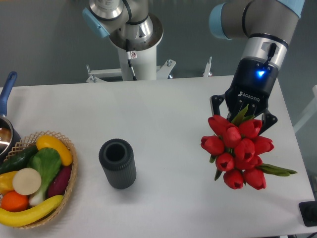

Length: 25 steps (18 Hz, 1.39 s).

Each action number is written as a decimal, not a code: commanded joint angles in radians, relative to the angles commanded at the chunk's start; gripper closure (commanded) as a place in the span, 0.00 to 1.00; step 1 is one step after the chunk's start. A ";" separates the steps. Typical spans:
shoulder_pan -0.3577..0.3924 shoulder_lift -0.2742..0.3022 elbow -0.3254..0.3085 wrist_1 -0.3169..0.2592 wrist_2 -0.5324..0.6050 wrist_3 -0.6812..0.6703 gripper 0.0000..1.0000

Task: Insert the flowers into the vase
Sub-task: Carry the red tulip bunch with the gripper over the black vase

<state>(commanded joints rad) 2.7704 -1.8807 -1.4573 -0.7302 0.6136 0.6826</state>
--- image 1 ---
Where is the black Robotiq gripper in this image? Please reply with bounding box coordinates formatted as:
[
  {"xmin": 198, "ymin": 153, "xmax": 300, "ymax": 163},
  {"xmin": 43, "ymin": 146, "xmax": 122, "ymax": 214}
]
[{"xmin": 210, "ymin": 59, "xmax": 278, "ymax": 135}]

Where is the red tulip bouquet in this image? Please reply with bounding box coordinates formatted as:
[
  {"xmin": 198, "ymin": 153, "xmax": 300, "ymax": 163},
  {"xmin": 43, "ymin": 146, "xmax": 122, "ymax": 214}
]
[{"xmin": 201, "ymin": 107, "xmax": 296, "ymax": 190}]

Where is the dark grey ribbed vase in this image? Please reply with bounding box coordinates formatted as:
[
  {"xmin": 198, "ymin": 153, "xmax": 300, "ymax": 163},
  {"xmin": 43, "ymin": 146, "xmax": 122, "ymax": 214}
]
[{"xmin": 99, "ymin": 138, "xmax": 137, "ymax": 189}]

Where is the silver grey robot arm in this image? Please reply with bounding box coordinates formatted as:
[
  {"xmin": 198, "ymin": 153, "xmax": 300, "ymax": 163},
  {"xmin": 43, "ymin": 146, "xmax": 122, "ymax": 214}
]
[{"xmin": 209, "ymin": 0, "xmax": 305, "ymax": 133}]

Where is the white furniture piece right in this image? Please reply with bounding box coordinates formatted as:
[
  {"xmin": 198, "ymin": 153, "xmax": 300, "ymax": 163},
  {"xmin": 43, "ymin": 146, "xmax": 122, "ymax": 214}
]
[{"xmin": 293, "ymin": 85, "xmax": 317, "ymax": 133}]

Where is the black device at edge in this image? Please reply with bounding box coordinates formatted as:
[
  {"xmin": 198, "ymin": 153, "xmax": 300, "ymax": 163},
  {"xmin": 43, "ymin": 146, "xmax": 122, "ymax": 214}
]
[{"xmin": 299, "ymin": 201, "xmax": 317, "ymax": 227}]

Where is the purple sweet potato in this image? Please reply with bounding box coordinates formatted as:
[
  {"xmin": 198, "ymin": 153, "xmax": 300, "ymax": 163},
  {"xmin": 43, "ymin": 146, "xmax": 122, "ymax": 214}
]
[{"xmin": 47, "ymin": 166, "xmax": 72, "ymax": 198}]

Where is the yellow squash upper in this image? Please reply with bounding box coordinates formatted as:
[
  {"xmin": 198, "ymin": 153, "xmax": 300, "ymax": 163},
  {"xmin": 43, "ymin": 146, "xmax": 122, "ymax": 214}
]
[{"xmin": 36, "ymin": 134, "xmax": 73, "ymax": 166}]

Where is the green bok choy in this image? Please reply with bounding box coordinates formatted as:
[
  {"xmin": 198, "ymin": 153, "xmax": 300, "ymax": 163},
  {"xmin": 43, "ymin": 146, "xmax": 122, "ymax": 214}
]
[{"xmin": 27, "ymin": 148, "xmax": 61, "ymax": 207}]

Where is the woven wicker basket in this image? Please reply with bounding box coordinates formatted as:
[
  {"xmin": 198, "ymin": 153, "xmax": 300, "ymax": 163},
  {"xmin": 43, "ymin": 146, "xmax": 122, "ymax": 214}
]
[{"xmin": 0, "ymin": 131, "xmax": 78, "ymax": 229}]

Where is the cream round radish slice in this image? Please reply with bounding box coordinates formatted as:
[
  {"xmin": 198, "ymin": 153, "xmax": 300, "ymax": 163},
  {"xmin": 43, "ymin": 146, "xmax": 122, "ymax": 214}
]
[{"xmin": 12, "ymin": 168, "xmax": 42, "ymax": 195}]

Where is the dark green cucumber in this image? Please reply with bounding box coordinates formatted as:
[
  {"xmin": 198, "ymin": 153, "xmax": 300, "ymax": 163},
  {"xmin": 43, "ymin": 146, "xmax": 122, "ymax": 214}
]
[{"xmin": 0, "ymin": 145, "xmax": 38, "ymax": 174}]

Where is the yellow bell pepper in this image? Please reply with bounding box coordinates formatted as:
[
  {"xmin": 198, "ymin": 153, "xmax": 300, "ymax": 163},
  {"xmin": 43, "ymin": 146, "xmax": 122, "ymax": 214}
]
[{"xmin": 0, "ymin": 171, "xmax": 17, "ymax": 195}]

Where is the orange fruit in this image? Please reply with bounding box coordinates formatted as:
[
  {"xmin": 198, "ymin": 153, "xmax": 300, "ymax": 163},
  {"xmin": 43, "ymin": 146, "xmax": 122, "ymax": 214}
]
[{"xmin": 0, "ymin": 191, "xmax": 29, "ymax": 212}]

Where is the yellow banana lower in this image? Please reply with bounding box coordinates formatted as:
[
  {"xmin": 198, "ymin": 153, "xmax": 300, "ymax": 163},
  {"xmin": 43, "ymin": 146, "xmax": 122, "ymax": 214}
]
[{"xmin": 0, "ymin": 195, "xmax": 63, "ymax": 227}]

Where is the white metal base frame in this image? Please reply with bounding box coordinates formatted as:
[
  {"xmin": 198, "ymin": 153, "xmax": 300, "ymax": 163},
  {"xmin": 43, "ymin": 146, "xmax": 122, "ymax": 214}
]
[{"xmin": 85, "ymin": 56, "xmax": 213, "ymax": 83}]

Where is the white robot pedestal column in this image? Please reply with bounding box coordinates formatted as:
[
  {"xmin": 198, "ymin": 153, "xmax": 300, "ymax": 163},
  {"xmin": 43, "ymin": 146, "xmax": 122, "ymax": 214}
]
[{"xmin": 109, "ymin": 13, "xmax": 163, "ymax": 81}]

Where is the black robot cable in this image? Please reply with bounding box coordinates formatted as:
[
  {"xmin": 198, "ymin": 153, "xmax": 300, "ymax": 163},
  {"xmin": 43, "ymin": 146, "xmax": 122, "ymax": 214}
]
[{"xmin": 124, "ymin": 39, "xmax": 138, "ymax": 81}]

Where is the blue handled steel saucepan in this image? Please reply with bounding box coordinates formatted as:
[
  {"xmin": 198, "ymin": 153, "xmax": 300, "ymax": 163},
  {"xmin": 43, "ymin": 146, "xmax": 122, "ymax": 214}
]
[{"xmin": 0, "ymin": 71, "xmax": 20, "ymax": 164}]

